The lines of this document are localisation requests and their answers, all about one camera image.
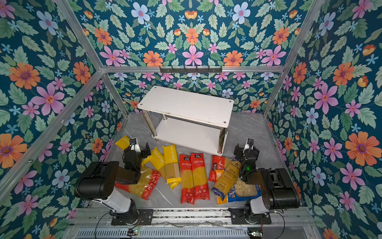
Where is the black hook rail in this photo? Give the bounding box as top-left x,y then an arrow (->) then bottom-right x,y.
159,66 -> 223,74

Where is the amber blue spaghetti bag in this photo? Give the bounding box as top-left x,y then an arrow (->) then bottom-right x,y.
211,160 -> 241,200

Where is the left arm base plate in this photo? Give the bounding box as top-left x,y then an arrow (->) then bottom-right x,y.
109,209 -> 154,226

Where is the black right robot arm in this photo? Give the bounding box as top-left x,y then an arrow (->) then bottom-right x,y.
234,138 -> 300,220

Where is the red macaroni bag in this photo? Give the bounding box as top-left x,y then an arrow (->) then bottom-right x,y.
115,166 -> 161,200

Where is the aluminium front rail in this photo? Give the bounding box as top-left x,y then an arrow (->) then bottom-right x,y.
70,207 -> 315,228

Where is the yellow Pastatime spaghetti bag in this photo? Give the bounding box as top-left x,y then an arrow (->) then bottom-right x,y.
163,144 -> 181,190

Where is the small red pasta bag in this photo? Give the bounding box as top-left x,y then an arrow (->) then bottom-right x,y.
209,155 -> 226,182

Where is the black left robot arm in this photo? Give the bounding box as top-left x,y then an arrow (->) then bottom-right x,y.
75,138 -> 151,224

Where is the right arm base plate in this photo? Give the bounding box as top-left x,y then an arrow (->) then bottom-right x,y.
228,208 -> 272,225

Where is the white two-tier shelf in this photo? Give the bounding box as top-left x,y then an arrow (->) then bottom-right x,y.
138,86 -> 234,156

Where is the red spaghetti bag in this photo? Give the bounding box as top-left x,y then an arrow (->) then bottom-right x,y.
191,153 -> 210,200
180,154 -> 195,205

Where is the blue orange pasta bag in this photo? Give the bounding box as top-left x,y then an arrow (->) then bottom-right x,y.
216,179 -> 261,205

